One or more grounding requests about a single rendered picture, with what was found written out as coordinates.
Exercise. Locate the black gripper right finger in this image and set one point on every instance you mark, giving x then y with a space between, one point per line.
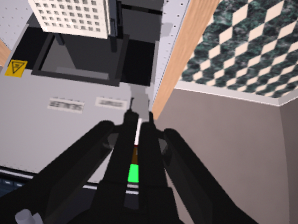
204 198

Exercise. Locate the grey flat base plate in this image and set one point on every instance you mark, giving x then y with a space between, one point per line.
14 15

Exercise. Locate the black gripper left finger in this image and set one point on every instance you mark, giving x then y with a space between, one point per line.
44 198

